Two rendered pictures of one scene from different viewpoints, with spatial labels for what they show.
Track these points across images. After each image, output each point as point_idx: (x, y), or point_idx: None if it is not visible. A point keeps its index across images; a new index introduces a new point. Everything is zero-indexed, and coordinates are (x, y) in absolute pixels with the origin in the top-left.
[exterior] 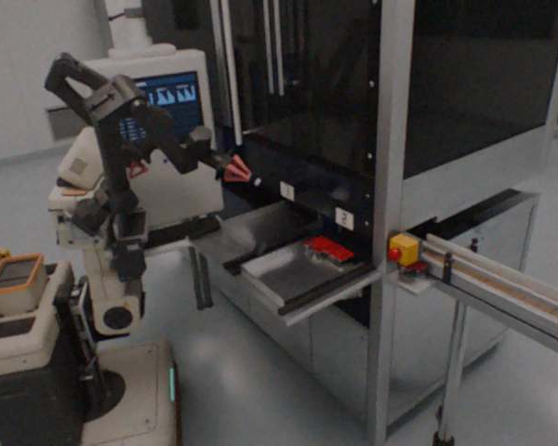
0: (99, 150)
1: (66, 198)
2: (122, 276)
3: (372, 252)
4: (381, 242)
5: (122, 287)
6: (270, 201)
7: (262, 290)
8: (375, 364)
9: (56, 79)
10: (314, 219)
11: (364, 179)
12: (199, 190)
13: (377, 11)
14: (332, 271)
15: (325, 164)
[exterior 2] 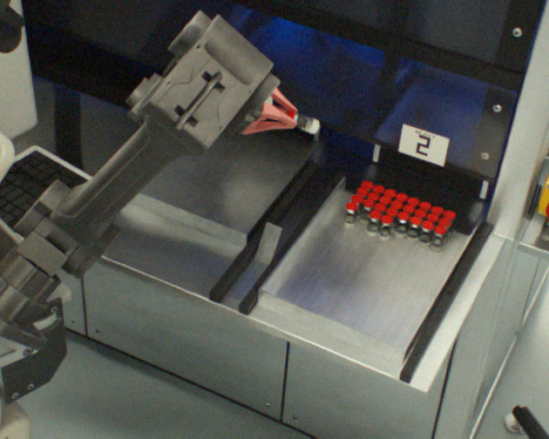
0: (118, 178)
1: None
2: (15, 389)
3: (491, 204)
4: (519, 186)
5: (0, 410)
6: None
7: (333, 334)
8: (464, 387)
9: None
10: (301, 133)
11: (492, 76)
12: None
13: None
14: (423, 256)
15: (385, 42)
